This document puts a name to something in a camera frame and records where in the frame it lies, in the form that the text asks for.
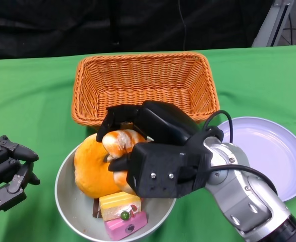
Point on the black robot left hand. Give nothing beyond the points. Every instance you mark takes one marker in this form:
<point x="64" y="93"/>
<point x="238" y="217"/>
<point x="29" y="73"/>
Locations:
<point x="9" y="189"/>

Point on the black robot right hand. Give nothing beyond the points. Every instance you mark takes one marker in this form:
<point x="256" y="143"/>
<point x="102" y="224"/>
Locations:
<point x="168" y="121"/>

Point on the grey round bowl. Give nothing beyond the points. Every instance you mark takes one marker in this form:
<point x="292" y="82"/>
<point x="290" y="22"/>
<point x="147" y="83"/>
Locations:
<point x="69" y="201"/>

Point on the orange wicker basket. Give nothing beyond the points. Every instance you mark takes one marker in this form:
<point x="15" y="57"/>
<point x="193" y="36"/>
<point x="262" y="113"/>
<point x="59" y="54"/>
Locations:
<point x="142" y="75"/>

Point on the brown chocolate cake slice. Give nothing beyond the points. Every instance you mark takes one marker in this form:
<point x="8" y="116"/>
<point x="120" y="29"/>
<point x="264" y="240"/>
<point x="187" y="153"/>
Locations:
<point x="96" y="209"/>

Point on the yellow cream cake slice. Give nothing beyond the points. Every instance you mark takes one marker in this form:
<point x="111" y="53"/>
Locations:
<point x="117" y="204"/>

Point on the lavender round plate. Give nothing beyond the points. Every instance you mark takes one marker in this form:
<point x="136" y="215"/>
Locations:
<point x="263" y="151"/>

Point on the pink cake slice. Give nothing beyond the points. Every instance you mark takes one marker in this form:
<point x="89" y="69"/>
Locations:
<point x="122" y="227"/>

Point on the green tablecloth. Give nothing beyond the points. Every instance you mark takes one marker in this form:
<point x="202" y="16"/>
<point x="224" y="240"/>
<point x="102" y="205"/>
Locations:
<point x="36" y="100"/>

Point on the black backdrop cloth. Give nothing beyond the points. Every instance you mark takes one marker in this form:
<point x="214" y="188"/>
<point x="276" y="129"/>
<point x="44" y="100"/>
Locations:
<point x="62" y="25"/>

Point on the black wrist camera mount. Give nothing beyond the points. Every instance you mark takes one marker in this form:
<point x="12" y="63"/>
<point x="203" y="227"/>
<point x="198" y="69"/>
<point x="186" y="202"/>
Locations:
<point x="160" y="171"/>

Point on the grey metal frame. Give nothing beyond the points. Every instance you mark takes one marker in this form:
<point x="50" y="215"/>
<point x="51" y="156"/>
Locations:
<point x="267" y="27"/>

